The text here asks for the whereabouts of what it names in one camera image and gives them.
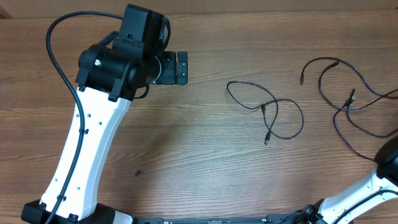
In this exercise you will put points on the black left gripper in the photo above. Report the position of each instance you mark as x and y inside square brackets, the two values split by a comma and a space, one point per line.
[166, 76]

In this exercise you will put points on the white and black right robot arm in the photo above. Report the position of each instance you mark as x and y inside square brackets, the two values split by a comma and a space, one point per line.
[379, 186]

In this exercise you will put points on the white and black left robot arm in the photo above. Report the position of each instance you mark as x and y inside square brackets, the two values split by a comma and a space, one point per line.
[110, 73]

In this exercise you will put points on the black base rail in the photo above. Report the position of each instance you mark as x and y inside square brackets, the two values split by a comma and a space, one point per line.
[307, 215]

